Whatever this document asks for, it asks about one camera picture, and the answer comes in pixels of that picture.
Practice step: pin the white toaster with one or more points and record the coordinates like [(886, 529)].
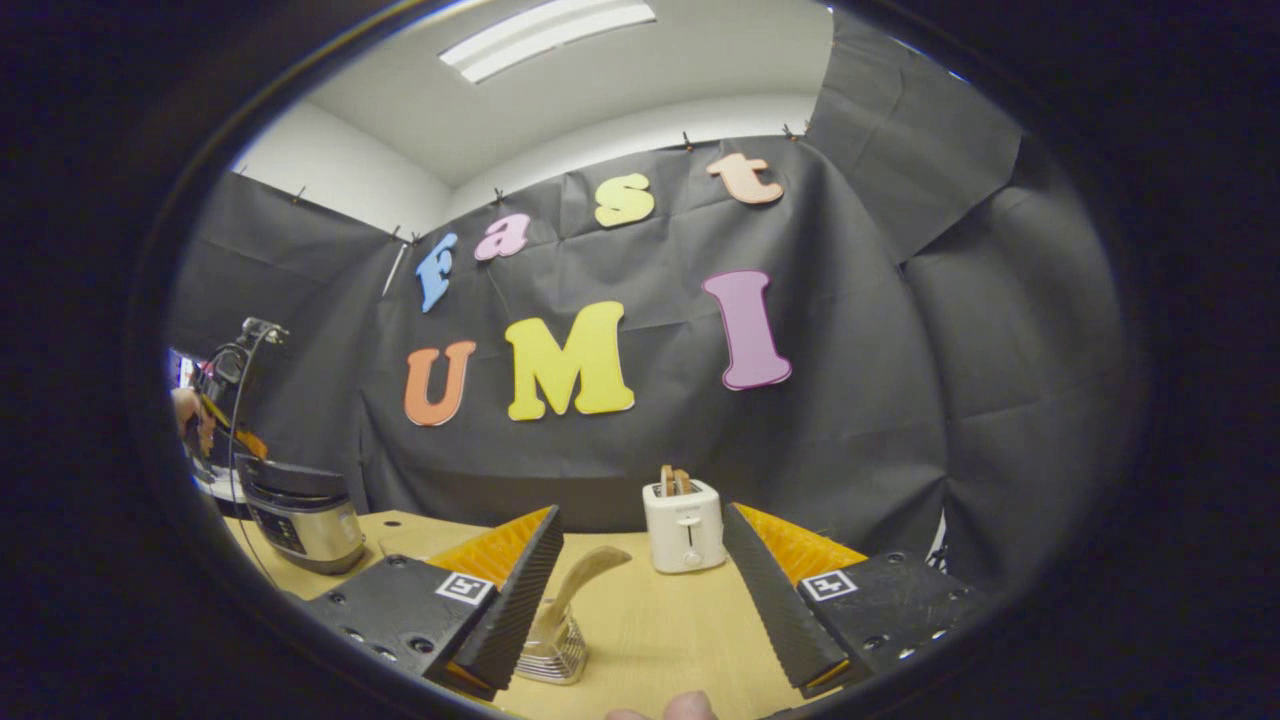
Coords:
[(685, 530)]

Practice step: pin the toasted bread slices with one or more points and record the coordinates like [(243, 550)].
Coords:
[(675, 482)]

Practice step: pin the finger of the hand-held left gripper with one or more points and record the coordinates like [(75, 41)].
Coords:
[(252, 444)]

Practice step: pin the black backdrop cloth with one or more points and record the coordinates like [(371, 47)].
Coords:
[(880, 400)]

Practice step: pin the silver black rice cooker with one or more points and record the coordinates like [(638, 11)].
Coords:
[(305, 520)]

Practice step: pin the wooden spoon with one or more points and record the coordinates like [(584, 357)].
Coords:
[(580, 575)]

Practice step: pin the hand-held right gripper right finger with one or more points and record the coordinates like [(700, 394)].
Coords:
[(770, 600)]

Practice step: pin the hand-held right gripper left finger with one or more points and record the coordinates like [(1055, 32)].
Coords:
[(515, 600)]

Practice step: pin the ceiling light panel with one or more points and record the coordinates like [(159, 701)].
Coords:
[(545, 40)]

